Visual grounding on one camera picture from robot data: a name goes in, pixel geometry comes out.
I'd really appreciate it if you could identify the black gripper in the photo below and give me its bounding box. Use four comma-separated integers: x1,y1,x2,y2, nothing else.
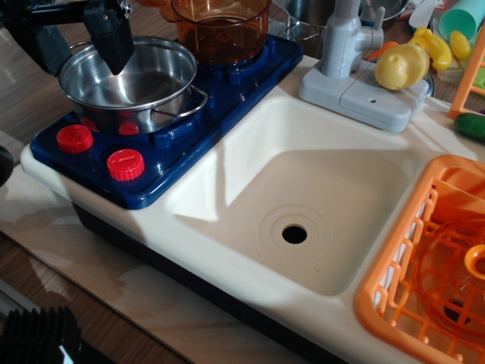
1,0,134,76

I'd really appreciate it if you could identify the stainless steel two-handled pan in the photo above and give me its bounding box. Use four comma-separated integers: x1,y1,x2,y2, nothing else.
58,36,208,136

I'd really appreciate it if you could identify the black ribbed robot base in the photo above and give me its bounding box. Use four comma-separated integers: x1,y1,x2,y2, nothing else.
1,307,113,363

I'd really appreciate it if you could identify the left red stove knob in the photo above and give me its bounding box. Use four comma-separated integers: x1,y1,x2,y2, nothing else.
56,124,94,154

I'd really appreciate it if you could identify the red stove knob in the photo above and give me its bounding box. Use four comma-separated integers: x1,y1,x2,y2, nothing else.
56,124,94,154
106,149,146,182

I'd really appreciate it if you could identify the right red stove knob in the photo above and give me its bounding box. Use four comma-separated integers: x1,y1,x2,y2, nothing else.
106,149,146,182

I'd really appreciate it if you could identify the blue toy stove top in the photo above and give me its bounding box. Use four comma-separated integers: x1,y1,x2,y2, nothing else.
30,36,303,209

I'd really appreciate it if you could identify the cream toy sink unit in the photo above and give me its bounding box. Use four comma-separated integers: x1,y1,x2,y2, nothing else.
20,58,484,363

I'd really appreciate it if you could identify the transparent amber plastic pot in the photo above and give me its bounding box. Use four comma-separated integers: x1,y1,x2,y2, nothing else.
141,0,272,64

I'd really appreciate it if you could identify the black round knob left edge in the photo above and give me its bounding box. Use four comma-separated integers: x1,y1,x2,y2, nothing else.
0,146,14,187

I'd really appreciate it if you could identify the small steel pot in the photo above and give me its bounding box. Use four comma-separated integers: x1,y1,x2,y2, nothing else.
274,0,335,41

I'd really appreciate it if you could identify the grey toy faucet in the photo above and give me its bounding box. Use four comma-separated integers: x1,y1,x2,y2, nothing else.
299,1,428,133

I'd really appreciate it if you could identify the steel bowl at back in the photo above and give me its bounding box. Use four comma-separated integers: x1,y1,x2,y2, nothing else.
360,0,408,29

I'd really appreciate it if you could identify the yellow plastic potato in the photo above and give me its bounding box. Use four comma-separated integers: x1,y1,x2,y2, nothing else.
374,43,430,90

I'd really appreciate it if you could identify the yellow plastic banana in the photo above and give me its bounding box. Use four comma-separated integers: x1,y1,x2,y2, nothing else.
409,27,452,71

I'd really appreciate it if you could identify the yellow plastic corn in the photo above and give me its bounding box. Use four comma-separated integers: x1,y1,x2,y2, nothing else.
449,30,472,61

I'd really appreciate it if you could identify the orange plastic rack behind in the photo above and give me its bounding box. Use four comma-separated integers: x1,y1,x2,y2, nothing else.
449,27,484,118

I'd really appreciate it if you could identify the teal plastic cup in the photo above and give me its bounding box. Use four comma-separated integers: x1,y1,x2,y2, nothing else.
439,0,484,41

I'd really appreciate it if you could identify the green plastic cucumber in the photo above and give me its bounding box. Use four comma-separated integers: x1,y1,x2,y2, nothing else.
454,113,485,140

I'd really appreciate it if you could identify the orange dish drying rack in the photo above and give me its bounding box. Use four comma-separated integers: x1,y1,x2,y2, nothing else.
355,155,484,363

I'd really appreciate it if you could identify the transparent orange pot lid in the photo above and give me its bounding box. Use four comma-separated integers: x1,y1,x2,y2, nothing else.
411,216,484,344

